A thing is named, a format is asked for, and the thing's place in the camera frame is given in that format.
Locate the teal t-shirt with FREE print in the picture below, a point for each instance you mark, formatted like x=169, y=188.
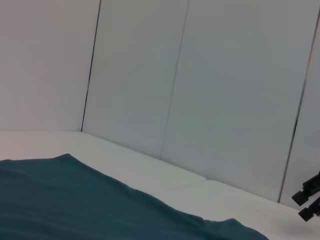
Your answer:
x=75, y=200

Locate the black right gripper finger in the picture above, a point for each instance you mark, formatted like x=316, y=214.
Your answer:
x=308, y=190
x=310, y=212

